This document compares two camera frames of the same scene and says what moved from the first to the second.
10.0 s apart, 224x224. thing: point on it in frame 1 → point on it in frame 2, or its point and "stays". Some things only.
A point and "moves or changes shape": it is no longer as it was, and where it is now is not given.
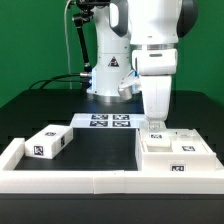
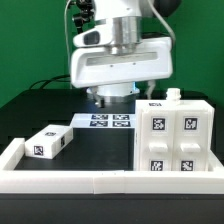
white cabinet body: [175, 150] moves or changes shape
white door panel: [186, 141] moves or changes shape
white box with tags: [49, 142] stays
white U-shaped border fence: [103, 182] stays
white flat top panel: [107, 120] stays
